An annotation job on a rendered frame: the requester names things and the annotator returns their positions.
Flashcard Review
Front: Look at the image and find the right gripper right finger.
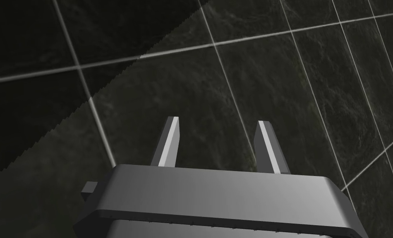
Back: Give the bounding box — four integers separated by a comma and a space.
253, 120, 291, 175

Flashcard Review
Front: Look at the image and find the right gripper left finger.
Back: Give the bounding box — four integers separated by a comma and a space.
150, 116, 180, 168

